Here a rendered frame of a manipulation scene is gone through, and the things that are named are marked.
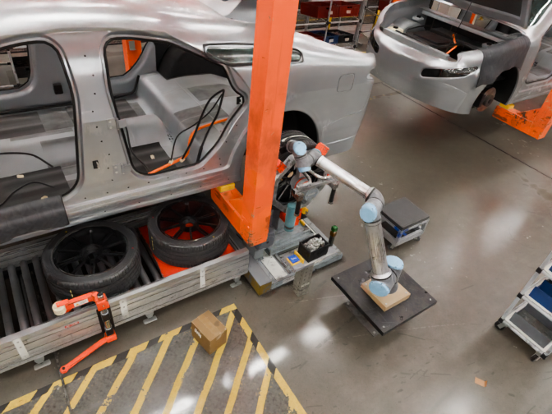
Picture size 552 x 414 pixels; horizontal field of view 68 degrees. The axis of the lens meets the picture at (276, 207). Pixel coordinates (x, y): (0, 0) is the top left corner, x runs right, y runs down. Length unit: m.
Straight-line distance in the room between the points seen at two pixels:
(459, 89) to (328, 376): 3.58
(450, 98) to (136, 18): 3.73
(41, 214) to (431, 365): 2.96
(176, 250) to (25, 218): 1.01
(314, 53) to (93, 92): 1.62
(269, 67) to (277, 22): 0.24
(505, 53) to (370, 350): 3.63
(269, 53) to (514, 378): 2.96
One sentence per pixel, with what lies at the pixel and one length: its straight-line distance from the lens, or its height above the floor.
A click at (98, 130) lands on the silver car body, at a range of 2.78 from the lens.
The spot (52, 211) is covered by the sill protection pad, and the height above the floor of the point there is 0.92.
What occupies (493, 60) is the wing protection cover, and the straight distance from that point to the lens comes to 5.39.
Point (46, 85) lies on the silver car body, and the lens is 4.47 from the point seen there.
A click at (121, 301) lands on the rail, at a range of 3.08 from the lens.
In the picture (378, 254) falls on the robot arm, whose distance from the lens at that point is 2.93.
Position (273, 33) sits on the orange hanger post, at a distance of 2.33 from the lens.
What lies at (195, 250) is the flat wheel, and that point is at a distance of 3.20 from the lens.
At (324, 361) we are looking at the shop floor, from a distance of 3.27.
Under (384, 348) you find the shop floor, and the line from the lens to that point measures 3.47.
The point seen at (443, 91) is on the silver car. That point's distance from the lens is 5.33.
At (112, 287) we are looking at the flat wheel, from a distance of 3.13.
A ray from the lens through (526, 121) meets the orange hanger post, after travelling 6.20.
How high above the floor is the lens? 2.76
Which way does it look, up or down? 39 degrees down
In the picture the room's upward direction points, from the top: 8 degrees clockwise
